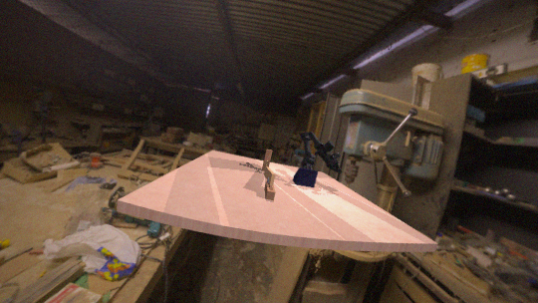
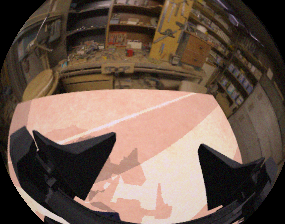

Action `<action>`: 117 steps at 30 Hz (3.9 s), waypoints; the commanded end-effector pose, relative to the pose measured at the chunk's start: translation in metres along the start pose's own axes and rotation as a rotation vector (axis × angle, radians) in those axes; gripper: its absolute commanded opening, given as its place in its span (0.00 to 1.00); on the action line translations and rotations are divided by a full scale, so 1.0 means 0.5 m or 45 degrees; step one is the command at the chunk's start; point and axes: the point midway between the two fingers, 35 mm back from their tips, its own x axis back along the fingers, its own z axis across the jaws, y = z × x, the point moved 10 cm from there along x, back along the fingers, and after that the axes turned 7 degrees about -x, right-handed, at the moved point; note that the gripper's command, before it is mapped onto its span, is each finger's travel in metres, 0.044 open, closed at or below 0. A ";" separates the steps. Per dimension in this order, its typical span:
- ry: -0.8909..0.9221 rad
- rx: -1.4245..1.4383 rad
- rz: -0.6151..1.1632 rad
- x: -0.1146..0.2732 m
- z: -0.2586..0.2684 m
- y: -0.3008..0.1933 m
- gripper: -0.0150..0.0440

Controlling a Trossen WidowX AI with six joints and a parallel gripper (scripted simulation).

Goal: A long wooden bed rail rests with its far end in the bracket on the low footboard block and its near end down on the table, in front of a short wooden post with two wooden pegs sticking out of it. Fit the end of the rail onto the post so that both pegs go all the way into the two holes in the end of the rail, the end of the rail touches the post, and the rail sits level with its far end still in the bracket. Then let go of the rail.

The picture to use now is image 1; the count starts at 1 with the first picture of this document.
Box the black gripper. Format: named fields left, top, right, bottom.
left=322, top=154, right=342, bottom=172

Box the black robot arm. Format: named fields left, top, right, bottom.
left=301, top=132, right=340, bottom=169

